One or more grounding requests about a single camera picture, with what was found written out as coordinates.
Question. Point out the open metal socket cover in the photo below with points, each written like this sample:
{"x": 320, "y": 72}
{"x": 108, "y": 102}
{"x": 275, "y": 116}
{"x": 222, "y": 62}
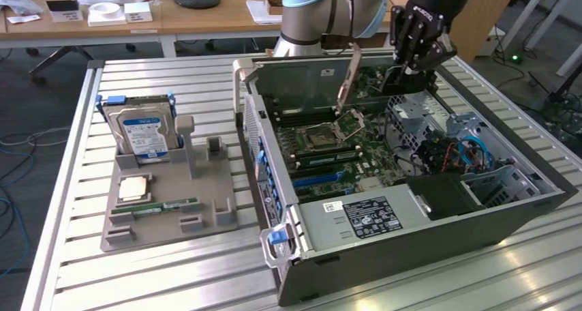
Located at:
{"x": 352, "y": 124}

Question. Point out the graphics card with metal bracket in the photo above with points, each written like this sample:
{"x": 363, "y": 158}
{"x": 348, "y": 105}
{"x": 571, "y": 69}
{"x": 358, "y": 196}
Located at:
{"x": 402, "y": 82}

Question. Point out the green RAM stick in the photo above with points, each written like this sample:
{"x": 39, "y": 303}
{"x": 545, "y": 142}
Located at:
{"x": 149, "y": 208}

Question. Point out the flat white box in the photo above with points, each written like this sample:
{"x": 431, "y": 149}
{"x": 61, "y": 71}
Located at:
{"x": 107, "y": 22}

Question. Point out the small white cube box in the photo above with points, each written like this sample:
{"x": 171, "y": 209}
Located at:
{"x": 137, "y": 12}

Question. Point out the black open PC case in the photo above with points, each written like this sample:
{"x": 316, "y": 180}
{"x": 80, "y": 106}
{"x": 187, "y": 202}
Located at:
{"x": 408, "y": 256}

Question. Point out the tall silver drive cage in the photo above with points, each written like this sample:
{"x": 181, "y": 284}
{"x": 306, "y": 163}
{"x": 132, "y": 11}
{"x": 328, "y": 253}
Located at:
{"x": 408, "y": 123}

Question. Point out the white floor power unit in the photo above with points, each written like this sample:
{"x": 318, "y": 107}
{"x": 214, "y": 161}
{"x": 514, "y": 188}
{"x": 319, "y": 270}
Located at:
{"x": 495, "y": 41}

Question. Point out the green motherboard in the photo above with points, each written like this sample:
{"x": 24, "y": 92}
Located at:
{"x": 376, "y": 161}

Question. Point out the blue case release latch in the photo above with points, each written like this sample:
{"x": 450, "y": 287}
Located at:
{"x": 275, "y": 237}

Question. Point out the wooden cabinet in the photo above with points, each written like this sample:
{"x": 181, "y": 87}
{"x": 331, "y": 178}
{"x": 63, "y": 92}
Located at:
{"x": 495, "y": 11}

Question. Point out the red and white card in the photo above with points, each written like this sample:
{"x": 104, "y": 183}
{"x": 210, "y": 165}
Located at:
{"x": 23, "y": 18}

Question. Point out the CPU socket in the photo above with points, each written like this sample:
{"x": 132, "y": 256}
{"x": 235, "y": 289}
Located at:
{"x": 320, "y": 135}

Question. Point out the white box with black top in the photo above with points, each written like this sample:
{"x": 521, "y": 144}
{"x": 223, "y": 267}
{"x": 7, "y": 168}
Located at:
{"x": 63, "y": 11}

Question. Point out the white desk frame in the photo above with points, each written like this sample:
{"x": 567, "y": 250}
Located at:
{"x": 551, "y": 11}

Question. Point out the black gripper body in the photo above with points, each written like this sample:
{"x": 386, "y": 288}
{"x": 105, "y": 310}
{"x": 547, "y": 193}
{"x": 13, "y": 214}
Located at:
{"x": 427, "y": 21}

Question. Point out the grey power supply unit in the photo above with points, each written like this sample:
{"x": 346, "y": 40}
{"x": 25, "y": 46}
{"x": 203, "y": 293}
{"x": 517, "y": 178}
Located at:
{"x": 327, "y": 229}

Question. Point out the wooden desk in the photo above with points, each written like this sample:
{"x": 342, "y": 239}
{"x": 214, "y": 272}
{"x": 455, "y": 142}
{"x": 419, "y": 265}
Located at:
{"x": 68, "y": 31}
{"x": 204, "y": 21}

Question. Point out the blue expansion slot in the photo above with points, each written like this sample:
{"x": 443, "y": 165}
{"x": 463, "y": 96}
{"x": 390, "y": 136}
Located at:
{"x": 318, "y": 180}

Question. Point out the silver CPU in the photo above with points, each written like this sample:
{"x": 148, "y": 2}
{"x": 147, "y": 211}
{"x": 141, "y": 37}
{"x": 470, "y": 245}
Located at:
{"x": 133, "y": 190}

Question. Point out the low silver disk bay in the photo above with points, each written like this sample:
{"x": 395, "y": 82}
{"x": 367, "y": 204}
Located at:
{"x": 499, "y": 185}

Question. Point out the stack of white papers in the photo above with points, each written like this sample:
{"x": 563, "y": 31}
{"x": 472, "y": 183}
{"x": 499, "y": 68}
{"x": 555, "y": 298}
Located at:
{"x": 263, "y": 12}

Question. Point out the hard disk in blue caddy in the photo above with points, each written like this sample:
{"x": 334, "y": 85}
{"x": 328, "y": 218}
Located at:
{"x": 143, "y": 133}

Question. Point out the black office chair base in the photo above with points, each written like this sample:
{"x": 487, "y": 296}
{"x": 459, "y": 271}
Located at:
{"x": 49, "y": 60}

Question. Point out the white tape roll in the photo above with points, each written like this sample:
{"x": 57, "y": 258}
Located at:
{"x": 104, "y": 8}

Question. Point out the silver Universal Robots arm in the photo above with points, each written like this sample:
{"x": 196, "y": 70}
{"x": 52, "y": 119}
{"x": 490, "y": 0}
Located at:
{"x": 308, "y": 17}

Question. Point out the black power connector bundle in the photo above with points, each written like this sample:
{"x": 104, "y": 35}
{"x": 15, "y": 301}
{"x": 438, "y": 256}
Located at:
{"x": 431, "y": 154}

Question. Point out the grey parts rack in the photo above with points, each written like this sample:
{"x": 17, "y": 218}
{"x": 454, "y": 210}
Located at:
{"x": 172, "y": 229}

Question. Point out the silver chipset heatsink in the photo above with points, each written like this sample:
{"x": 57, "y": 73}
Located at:
{"x": 371, "y": 185}

